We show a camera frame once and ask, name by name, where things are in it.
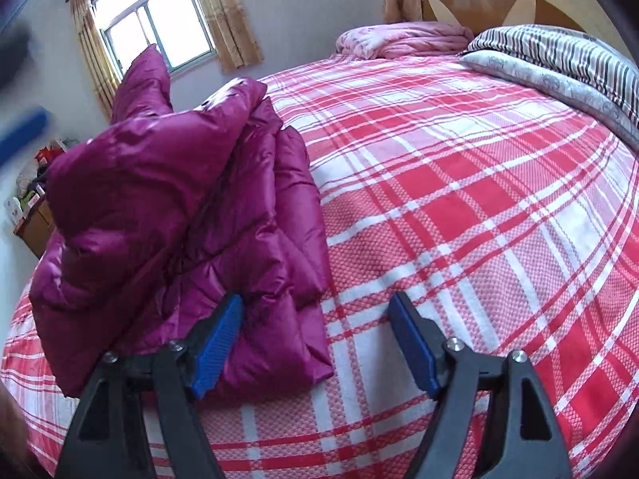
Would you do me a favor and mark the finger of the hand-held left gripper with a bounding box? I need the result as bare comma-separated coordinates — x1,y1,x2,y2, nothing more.
0,106,49,161

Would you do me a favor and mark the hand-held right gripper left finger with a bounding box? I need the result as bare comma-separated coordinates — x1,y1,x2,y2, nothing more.
55,293,244,479

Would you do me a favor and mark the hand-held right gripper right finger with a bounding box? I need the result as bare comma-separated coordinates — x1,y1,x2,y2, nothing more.
388,292,572,479

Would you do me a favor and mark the magenta down jacket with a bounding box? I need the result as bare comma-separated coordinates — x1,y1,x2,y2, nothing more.
29,44,335,399

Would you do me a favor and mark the pile of clothes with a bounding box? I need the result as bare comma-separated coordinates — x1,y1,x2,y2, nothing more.
17,160,51,201

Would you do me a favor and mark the red gift bag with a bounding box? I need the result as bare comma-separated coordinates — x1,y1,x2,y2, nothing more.
34,141,67,168

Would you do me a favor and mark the white carton box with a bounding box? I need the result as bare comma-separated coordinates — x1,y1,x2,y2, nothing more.
4,196,27,233

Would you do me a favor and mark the wooden desk with drawers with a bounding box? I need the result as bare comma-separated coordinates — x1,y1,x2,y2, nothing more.
14,200,56,259

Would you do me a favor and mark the red plaid bed cover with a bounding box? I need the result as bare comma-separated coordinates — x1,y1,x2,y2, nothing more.
0,55,639,479

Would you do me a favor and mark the sliding glass window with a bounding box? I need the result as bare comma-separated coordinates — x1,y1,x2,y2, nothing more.
92,0,218,79

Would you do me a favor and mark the grey floral blanket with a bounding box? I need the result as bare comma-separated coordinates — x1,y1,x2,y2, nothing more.
458,50,639,148

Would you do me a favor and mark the pink folded quilt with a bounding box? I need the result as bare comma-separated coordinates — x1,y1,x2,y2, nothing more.
335,21,475,59

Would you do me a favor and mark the striped blanket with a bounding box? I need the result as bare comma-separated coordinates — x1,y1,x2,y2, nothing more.
464,25,639,127

